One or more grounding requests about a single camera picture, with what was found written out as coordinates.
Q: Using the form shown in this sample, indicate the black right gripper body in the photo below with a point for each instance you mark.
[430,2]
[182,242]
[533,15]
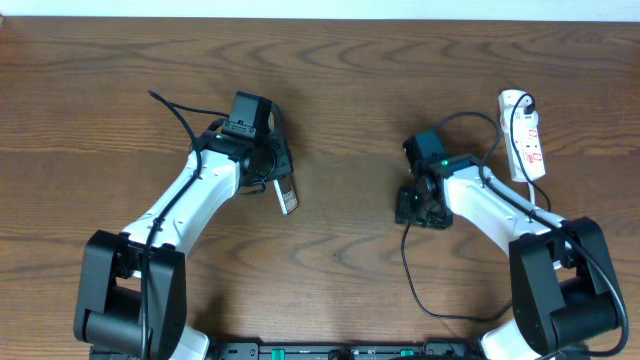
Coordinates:
[411,206]

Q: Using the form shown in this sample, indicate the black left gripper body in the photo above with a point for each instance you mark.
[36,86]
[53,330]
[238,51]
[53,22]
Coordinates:
[275,162]

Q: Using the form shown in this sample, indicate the Galaxy S25 Ultra smartphone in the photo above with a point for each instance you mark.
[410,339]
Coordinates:
[286,194]

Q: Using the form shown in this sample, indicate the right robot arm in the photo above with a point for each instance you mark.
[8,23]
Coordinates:
[565,296]

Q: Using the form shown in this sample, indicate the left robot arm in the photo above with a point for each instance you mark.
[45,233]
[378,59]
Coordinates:
[132,301]

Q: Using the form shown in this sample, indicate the white USB charger adapter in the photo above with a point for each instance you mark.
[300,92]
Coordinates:
[516,117]

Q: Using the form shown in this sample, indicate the white power strip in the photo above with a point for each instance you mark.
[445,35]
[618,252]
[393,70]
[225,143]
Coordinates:
[524,152]

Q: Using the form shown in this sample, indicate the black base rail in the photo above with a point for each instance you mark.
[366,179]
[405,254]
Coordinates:
[434,349]

